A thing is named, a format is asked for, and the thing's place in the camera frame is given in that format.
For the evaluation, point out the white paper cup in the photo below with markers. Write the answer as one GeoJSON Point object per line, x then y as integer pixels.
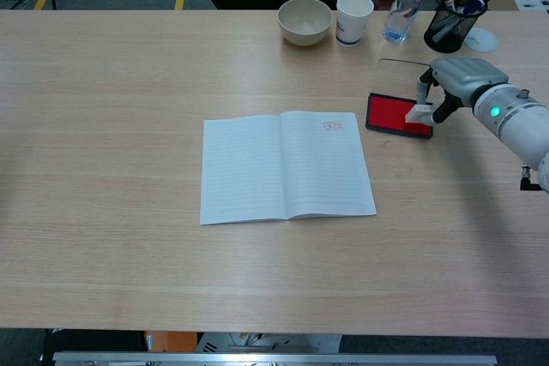
{"type": "Point", "coordinates": [352, 19]}

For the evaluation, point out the white round desk grommet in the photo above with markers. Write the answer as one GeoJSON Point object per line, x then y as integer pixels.
{"type": "Point", "coordinates": [484, 39]}

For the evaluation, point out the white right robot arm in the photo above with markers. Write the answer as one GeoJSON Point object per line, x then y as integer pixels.
{"type": "Point", "coordinates": [521, 124]}

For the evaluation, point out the blue capped pen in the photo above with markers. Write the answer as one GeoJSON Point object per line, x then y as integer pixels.
{"type": "Point", "coordinates": [475, 6]}

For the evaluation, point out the orange base part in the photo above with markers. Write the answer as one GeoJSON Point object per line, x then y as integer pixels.
{"type": "Point", "coordinates": [169, 340]}

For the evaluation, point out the aluminium profile rail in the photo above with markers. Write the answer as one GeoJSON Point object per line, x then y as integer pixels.
{"type": "Point", "coordinates": [274, 359]}

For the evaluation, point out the red ink pad clear lid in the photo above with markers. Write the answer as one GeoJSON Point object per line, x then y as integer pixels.
{"type": "Point", "coordinates": [386, 112]}

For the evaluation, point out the small red white stamp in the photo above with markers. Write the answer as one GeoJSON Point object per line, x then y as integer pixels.
{"type": "Point", "coordinates": [418, 113]}

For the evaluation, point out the black mesh pen holder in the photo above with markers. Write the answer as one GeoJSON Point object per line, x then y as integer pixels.
{"type": "Point", "coordinates": [448, 31]}

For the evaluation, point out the beige bowl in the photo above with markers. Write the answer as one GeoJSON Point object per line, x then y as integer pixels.
{"type": "Point", "coordinates": [304, 23]}

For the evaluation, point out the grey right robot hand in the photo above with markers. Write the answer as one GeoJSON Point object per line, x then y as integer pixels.
{"type": "Point", "coordinates": [467, 74]}

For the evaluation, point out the open lined notebook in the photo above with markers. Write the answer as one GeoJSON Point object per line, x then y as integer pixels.
{"type": "Point", "coordinates": [257, 169]}

